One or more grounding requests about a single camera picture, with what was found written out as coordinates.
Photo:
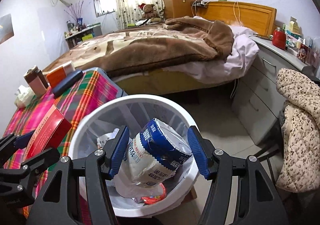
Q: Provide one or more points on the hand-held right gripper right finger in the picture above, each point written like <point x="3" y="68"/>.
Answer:
<point x="197" y="152"/>

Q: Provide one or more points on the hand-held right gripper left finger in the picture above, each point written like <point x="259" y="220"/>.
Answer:
<point x="120" y="152"/>

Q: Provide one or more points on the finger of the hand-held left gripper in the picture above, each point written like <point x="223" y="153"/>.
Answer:
<point x="10" y="142"/>
<point x="40" y="158"/>

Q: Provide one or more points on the white paper bag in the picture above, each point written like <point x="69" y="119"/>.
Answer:
<point x="107" y="137"/>

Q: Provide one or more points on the red cardboard box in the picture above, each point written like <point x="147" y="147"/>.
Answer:
<point x="47" y="132"/>

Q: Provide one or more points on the blue white milk pack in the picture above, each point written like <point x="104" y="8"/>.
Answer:
<point x="155" y="150"/>

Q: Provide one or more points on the white trash bin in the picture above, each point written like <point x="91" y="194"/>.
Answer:
<point x="76" y="142"/>

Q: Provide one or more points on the white tissue pack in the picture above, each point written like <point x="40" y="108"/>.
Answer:
<point x="23" y="97"/>

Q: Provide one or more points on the pink plaid tablecloth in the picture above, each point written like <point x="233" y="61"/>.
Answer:
<point x="82" y="105"/>

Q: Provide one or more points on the brown lidded mug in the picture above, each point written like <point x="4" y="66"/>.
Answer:
<point x="36" y="82"/>

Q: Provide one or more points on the tan bed base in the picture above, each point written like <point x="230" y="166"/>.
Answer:
<point x="175" y="82"/>

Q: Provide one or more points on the dark blue glasses case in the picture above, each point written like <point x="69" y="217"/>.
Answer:
<point x="67" y="82"/>

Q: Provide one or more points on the orange cardboard box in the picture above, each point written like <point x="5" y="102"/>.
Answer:
<point x="58" y="75"/>

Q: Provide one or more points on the grey drawer cabinet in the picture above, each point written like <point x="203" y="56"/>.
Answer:
<point x="262" y="85"/>

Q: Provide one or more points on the pale pink bedsheet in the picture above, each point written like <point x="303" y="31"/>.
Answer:
<point x="240" y="60"/>

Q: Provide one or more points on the floral quilted jacket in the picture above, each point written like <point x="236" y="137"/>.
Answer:
<point x="300" y="115"/>

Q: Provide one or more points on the brown fleece blanket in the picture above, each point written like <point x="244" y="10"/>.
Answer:
<point x="150" y="47"/>

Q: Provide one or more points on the grey shelf unit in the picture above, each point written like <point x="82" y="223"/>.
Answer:
<point x="85" y="36"/>

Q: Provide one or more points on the red cup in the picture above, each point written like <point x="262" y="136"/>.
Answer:
<point x="279" y="39"/>

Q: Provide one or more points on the brown teddy bear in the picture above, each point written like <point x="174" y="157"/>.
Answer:
<point x="149" y="11"/>

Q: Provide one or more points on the red cartoon drink can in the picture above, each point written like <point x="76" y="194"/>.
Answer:
<point x="303" y="54"/>

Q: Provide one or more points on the wooden headboard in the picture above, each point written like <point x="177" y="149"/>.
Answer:
<point x="255" y="17"/>

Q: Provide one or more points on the dried branches in vase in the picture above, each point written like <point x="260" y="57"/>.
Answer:
<point x="76" y="11"/>

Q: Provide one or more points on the white power strip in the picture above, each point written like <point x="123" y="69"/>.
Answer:
<point x="200" y="3"/>

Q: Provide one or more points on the small window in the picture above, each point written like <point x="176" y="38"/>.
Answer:
<point x="105" y="3"/>

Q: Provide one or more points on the yellow green box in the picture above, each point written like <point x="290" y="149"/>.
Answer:
<point x="294" y="25"/>

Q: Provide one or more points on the square wall mirror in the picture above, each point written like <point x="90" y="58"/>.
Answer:
<point x="5" y="29"/>

